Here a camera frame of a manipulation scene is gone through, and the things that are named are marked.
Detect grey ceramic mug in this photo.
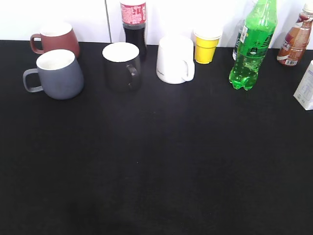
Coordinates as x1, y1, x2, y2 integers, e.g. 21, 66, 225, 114
22, 49, 84, 100

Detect clear water bottle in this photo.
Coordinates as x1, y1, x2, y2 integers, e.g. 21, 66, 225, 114
232, 19, 245, 61

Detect cola bottle red label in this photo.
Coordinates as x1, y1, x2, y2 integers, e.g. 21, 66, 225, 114
120, 0, 147, 61

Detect black ceramic mug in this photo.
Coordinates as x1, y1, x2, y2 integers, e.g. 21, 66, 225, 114
102, 42, 142, 92

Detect green soda bottle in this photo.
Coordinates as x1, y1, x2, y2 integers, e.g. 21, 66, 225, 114
229, 0, 277, 91

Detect brown tea bottle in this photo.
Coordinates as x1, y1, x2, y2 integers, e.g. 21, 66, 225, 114
276, 0, 313, 67

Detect white ceramic mug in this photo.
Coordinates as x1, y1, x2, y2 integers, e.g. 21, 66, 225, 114
156, 35, 195, 84

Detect white milk carton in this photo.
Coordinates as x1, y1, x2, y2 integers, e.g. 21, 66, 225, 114
293, 60, 313, 111

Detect yellow paper cup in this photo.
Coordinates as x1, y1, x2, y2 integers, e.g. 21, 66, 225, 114
194, 25, 223, 64

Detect dark red ceramic mug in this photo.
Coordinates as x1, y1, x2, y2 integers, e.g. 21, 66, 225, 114
30, 22, 80, 58

